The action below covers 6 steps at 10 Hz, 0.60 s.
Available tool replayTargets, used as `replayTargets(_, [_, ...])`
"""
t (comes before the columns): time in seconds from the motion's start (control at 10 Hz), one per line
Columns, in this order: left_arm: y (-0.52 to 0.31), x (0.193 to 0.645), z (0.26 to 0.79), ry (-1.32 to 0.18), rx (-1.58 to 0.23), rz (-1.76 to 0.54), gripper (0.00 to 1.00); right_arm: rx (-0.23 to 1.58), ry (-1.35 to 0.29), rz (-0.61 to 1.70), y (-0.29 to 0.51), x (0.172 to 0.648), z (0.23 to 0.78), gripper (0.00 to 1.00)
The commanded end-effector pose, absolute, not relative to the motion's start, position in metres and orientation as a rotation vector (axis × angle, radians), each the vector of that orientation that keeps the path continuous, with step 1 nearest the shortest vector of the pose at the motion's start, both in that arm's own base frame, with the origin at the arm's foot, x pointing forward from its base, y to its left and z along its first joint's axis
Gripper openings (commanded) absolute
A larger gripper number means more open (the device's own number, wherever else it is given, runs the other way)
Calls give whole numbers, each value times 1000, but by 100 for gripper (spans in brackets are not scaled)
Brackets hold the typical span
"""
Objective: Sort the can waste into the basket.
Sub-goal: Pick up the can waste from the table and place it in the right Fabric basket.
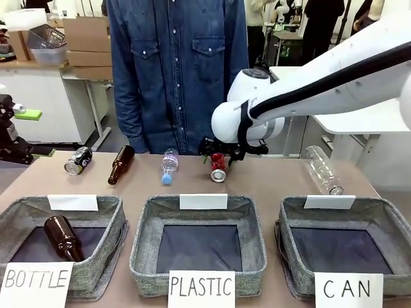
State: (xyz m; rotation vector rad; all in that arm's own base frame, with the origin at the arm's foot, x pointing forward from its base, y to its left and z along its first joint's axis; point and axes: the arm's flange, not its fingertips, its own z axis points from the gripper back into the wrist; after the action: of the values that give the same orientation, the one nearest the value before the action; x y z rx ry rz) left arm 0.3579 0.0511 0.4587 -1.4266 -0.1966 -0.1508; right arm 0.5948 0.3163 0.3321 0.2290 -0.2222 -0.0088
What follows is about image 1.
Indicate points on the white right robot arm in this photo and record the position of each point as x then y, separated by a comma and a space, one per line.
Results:
353, 96

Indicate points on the brown glass bottle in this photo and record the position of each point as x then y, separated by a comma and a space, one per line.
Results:
62, 237
121, 163

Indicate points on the paper sign BOTTLE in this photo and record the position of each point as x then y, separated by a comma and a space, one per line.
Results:
35, 284

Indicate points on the grey fabric basket bottle sign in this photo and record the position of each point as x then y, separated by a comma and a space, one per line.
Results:
106, 224

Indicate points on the person in black clothes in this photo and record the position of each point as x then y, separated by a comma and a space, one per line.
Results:
321, 29

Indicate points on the red soda can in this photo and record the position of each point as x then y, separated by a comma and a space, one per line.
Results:
219, 168

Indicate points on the flat cardboard box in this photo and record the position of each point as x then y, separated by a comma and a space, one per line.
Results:
93, 73
90, 59

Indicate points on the large cardboard box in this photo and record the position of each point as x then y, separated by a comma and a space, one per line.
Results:
86, 33

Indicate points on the large clear plastic bottle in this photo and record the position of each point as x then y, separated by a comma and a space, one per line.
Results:
322, 170

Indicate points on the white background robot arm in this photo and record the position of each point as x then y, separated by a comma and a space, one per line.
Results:
284, 9

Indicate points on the person in denim shirt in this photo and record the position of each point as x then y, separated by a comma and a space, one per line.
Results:
176, 80

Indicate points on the paper sign PLASTIC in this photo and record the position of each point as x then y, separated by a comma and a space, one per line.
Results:
201, 287

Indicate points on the person in beige top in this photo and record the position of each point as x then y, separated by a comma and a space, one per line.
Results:
366, 13

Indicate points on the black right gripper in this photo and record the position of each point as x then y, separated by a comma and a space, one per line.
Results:
221, 147

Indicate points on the blank white card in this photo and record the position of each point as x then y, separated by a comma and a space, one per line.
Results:
203, 201
73, 202
329, 202

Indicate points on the grey fabric basket plastic sign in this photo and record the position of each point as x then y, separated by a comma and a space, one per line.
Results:
147, 231

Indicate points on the white foam block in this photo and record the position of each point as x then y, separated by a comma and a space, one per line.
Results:
27, 19

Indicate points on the person in light top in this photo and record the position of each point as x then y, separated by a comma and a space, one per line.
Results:
256, 29

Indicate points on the paper sign CAN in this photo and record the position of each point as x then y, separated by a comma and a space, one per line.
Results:
348, 288

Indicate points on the white cabinet table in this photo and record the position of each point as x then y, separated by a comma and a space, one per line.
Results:
48, 96

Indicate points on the clear water bottle blue cap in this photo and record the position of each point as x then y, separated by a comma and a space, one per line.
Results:
169, 165

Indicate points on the grey background desk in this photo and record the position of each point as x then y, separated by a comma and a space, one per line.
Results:
287, 45

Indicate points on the black tripod pole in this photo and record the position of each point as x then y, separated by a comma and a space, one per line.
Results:
343, 22

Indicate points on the white desk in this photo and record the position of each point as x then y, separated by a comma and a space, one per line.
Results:
353, 123

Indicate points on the small cardboard box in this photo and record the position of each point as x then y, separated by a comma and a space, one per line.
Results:
20, 45

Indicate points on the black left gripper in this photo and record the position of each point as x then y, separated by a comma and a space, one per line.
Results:
13, 141

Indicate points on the black drink can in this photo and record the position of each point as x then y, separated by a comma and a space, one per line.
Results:
78, 161

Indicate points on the grey fabric basket can sign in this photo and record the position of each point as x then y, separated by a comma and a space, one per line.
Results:
398, 231

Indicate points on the white power strip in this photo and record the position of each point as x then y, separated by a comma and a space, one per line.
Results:
328, 139

